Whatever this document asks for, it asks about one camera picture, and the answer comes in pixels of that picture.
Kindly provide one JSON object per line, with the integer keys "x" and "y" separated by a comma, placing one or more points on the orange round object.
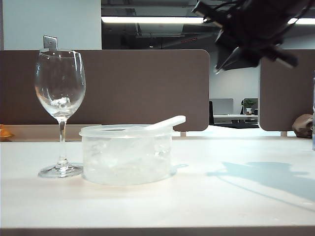
{"x": 5, "y": 132}

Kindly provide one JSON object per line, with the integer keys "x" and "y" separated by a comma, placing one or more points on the narrow brown desk partition panel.
{"x": 288, "y": 98}

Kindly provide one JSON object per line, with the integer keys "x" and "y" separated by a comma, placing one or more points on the white background desk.
{"x": 233, "y": 116}

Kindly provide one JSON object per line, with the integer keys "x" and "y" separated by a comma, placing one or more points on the grey background desk screen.
{"x": 222, "y": 105}

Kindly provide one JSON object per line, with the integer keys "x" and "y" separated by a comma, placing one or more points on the wide brown desk partition panel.
{"x": 135, "y": 86}

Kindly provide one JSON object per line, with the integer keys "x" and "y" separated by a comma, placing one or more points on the translucent white ice scoop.
{"x": 169, "y": 122}

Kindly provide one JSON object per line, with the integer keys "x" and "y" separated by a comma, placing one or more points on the translucent round plastic container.
{"x": 123, "y": 174}

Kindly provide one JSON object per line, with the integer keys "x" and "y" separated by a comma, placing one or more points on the white partition support leg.
{"x": 183, "y": 134}
{"x": 283, "y": 134}

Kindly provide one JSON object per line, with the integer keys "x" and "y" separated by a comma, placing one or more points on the grey wall switch plate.
{"x": 50, "y": 41}

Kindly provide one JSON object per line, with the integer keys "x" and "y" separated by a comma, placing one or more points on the brown mottled cloth bundle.
{"x": 301, "y": 125}

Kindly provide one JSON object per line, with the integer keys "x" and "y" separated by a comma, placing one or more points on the clear wine glass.
{"x": 62, "y": 137}

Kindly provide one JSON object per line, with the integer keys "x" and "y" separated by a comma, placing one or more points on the long ceiling light strip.
{"x": 147, "y": 20}

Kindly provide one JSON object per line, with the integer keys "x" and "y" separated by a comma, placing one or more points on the black office chair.
{"x": 211, "y": 113}

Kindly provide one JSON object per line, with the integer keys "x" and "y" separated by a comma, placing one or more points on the small green potted plant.
{"x": 248, "y": 103}

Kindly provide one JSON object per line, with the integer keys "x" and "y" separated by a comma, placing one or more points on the clear ice cube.
{"x": 62, "y": 102}

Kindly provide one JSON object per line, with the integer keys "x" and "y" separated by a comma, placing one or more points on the pile of clear ice cubes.
{"x": 123, "y": 159}

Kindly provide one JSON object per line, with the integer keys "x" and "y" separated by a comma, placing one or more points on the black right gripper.
{"x": 253, "y": 24}

